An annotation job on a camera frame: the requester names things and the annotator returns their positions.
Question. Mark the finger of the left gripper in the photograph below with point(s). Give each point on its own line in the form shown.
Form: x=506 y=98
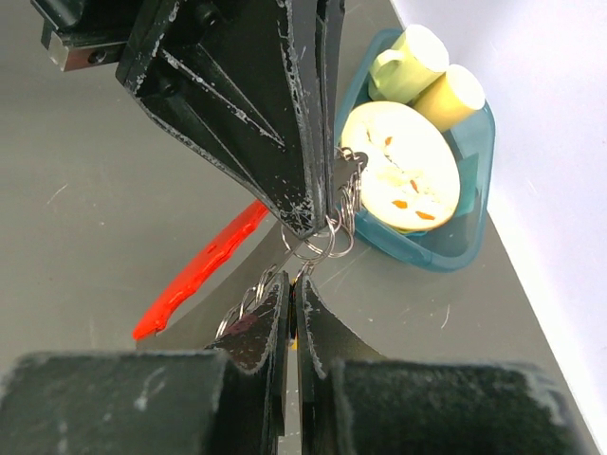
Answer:
x=237 y=82
x=329 y=20

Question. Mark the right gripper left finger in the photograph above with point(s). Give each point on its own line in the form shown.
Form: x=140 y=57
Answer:
x=225 y=399

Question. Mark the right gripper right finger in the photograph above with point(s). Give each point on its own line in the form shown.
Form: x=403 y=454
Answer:
x=354 y=400

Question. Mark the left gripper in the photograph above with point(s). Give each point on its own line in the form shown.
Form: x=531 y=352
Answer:
x=79 y=34

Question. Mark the metal key holder red handle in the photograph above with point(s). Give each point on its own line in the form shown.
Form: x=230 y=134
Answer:
x=199 y=326

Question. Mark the light green mug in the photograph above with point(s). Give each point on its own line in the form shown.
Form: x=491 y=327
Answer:
x=403 y=71

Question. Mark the yellow mug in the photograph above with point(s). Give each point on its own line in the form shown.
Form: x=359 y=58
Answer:
x=452 y=98

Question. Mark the teal plastic tray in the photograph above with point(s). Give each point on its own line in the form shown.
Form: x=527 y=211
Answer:
x=456 y=243

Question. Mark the floral beige plate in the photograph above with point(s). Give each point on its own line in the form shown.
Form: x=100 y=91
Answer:
x=411 y=180

